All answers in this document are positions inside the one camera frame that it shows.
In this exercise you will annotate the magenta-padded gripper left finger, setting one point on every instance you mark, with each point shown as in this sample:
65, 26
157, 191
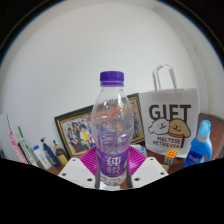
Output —
76, 171

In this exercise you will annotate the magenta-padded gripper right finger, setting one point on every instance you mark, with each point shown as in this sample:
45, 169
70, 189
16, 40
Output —
150, 171

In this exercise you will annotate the clear purple-capped water bottle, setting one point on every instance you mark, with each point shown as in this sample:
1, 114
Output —
111, 133

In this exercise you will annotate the amber pump bottle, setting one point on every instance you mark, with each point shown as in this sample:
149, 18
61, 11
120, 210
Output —
61, 156

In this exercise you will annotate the colourful puzzle cube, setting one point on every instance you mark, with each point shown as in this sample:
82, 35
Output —
170, 157

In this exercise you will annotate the dark blue pump bottle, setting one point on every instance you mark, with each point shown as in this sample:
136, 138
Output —
50, 154

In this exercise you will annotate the white bottle with blue cap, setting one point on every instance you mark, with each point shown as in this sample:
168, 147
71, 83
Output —
43, 158

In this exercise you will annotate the framed group picture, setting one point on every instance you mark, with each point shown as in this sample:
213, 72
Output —
75, 133

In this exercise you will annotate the long green and white box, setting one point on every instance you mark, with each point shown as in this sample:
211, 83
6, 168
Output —
30, 150

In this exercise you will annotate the blue detergent bottle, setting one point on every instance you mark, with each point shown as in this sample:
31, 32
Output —
198, 150

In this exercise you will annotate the long pink and white box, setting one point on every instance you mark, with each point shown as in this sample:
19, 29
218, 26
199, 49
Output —
18, 148

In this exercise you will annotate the white paper gift bag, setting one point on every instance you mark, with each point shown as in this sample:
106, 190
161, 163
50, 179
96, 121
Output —
173, 113

